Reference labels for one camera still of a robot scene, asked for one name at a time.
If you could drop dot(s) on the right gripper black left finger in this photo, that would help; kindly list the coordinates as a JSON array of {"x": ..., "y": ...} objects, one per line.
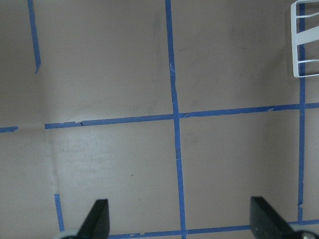
[{"x": 97, "y": 223}]

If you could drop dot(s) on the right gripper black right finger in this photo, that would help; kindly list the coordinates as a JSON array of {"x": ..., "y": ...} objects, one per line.
[{"x": 266, "y": 223}]

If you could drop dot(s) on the white wire dish rack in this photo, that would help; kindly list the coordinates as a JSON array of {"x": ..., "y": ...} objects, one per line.
[{"x": 303, "y": 37}]

